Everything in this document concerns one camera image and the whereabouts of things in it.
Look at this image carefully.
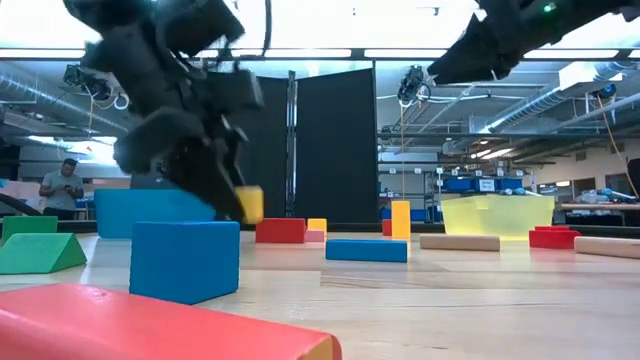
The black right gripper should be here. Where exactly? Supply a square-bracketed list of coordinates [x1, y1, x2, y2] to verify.
[427, 9, 526, 85]

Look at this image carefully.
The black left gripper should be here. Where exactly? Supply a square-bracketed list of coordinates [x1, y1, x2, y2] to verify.
[113, 99, 247, 224]

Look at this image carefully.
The small yellow block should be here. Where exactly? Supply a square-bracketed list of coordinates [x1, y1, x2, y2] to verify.
[234, 185, 265, 225]

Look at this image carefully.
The long blue block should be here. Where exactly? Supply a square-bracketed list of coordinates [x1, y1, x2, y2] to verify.
[325, 238, 409, 264]

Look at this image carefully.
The tall yellow block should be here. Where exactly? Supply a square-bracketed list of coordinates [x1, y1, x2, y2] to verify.
[390, 200, 412, 241]

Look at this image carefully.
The red arch block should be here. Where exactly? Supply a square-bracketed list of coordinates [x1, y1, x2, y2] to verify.
[528, 225, 582, 250]

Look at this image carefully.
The green triangular prism block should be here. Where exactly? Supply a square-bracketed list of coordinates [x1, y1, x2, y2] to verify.
[0, 232, 88, 276]

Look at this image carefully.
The long wooden block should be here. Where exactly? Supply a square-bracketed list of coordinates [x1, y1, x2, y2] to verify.
[573, 235, 640, 260]
[419, 233, 501, 253]

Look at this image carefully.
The black partition panel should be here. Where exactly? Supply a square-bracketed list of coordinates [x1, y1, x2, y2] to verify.
[234, 74, 290, 222]
[294, 67, 380, 224]

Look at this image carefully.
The red rectangular block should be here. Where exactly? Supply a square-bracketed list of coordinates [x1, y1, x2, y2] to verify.
[255, 217, 307, 245]

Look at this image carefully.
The blue cube block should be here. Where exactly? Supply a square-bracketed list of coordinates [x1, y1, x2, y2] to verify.
[129, 220, 241, 306]

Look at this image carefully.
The blue plastic bin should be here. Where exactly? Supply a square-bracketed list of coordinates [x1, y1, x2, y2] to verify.
[93, 188, 218, 240]

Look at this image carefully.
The white ceiling unit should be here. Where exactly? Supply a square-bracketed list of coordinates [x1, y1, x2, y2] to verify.
[558, 61, 625, 92]

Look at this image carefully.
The shelf with blue bins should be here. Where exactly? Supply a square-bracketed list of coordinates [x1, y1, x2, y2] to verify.
[378, 167, 531, 224]

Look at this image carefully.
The person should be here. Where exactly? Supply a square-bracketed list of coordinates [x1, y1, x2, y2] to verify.
[38, 157, 85, 221]

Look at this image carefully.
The translucent yellow plastic bin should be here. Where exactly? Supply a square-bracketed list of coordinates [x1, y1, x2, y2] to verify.
[440, 194, 556, 241]

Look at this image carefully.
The large red block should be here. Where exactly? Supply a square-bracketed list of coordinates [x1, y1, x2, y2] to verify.
[0, 283, 344, 360]

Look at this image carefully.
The background workbench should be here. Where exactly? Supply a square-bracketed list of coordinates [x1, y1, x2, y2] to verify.
[559, 202, 640, 226]

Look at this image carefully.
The green rectangular block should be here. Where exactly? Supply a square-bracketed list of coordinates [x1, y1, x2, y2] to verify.
[1, 215, 59, 246]

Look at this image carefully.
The dark chair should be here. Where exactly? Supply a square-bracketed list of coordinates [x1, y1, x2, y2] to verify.
[626, 157, 640, 199]

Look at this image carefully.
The black curved bar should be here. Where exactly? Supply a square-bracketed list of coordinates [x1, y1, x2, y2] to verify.
[0, 192, 45, 225]

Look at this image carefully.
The black ceiling camera cluster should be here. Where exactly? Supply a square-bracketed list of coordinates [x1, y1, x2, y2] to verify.
[397, 64, 432, 104]
[62, 63, 114, 102]

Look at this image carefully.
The silver partition post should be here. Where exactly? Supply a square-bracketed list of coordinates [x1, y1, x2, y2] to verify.
[285, 69, 298, 219]

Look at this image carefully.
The silver ventilation duct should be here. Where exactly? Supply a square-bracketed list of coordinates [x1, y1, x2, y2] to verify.
[469, 62, 640, 134]
[0, 69, 134, 136]

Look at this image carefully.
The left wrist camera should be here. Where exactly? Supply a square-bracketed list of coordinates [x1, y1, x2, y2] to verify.
[207, 68, 265, 112]

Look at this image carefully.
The white cable loop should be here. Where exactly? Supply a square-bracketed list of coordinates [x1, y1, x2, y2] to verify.
[82, 84, 131, 112]

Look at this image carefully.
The black camera cable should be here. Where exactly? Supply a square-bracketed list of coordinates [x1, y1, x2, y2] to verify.
[260, 0, 274, 57]

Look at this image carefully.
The yellow hanging cord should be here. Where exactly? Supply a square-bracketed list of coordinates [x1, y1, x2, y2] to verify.
[594, 92, 640, 197]

